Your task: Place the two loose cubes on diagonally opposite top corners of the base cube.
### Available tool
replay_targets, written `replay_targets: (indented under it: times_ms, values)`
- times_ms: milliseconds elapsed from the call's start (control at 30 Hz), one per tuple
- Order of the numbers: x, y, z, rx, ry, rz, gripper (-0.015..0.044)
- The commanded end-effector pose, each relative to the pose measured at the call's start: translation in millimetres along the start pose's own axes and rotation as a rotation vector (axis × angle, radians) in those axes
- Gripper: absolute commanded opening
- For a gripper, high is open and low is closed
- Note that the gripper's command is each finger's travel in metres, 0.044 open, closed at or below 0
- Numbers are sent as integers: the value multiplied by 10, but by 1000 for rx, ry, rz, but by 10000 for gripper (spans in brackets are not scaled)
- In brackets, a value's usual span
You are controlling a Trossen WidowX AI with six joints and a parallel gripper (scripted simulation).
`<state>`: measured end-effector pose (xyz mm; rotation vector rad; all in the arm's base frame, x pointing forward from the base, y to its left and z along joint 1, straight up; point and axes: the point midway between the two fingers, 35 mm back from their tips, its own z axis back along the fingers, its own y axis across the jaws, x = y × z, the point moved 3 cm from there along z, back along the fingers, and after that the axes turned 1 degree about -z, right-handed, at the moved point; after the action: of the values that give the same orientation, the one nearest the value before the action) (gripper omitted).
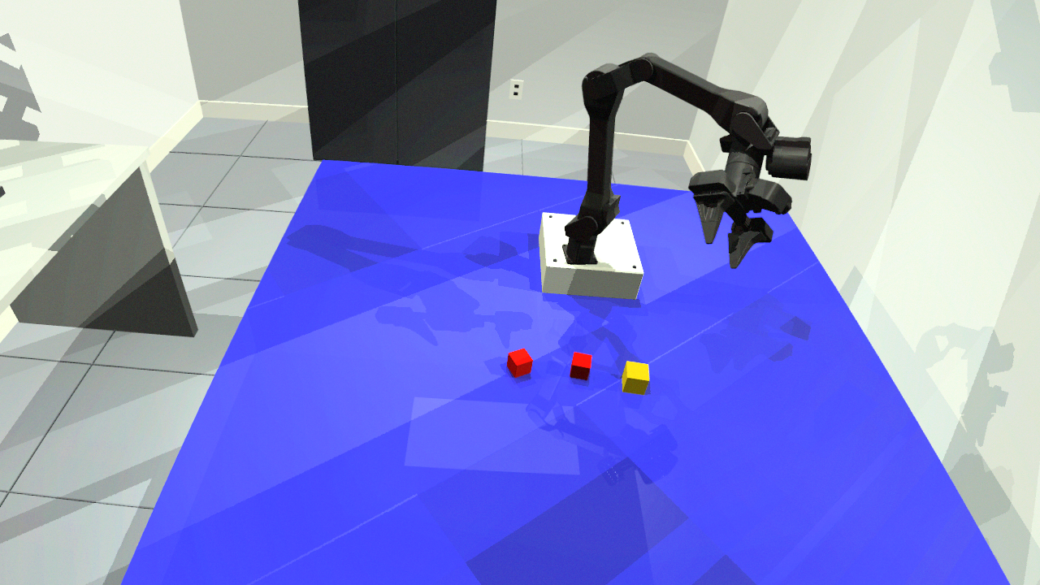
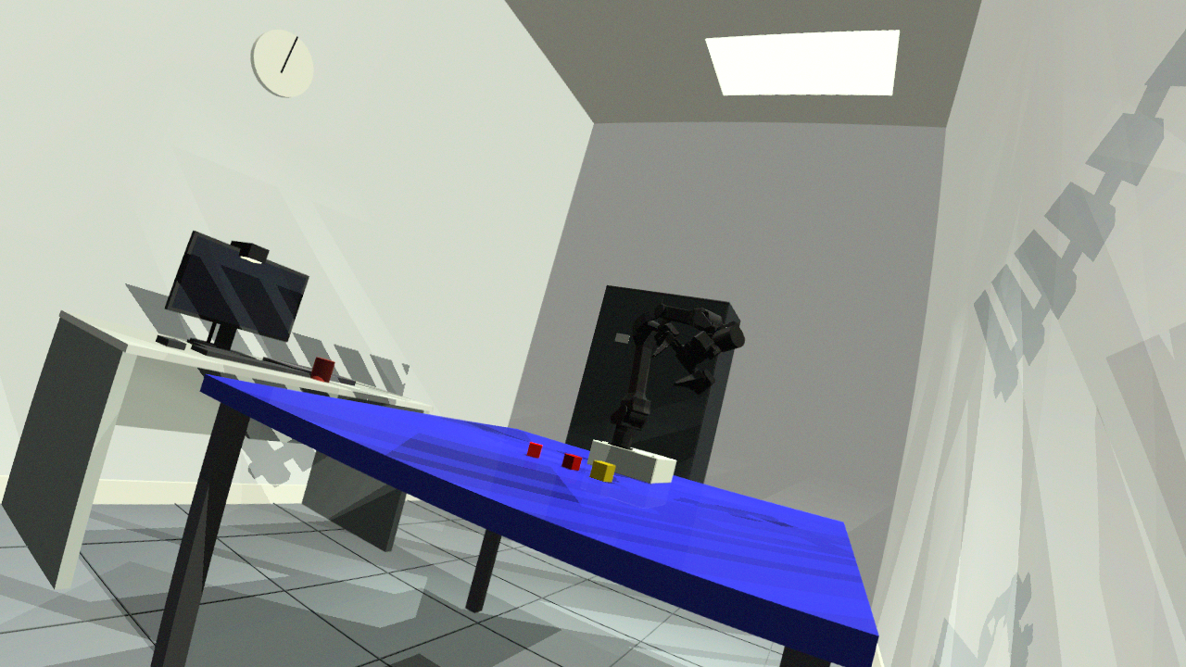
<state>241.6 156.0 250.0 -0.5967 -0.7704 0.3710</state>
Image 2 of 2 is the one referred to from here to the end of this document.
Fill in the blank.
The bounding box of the yellow cube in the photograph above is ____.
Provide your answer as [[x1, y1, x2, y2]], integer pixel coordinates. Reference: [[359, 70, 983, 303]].
[[589, 460, 616, 483]]

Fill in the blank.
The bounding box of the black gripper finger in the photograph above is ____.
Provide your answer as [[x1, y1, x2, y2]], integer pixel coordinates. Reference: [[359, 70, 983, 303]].
[[674, 370, 706, 390], [652, 331, 675, 358]]

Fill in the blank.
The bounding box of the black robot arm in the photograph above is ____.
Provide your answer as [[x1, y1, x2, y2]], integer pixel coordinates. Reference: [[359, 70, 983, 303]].
[[608, 304, 745, 450]]

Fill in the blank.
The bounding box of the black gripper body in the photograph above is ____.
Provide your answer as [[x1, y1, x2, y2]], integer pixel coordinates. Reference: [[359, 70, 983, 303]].
[[653, 323, 715, 394]]

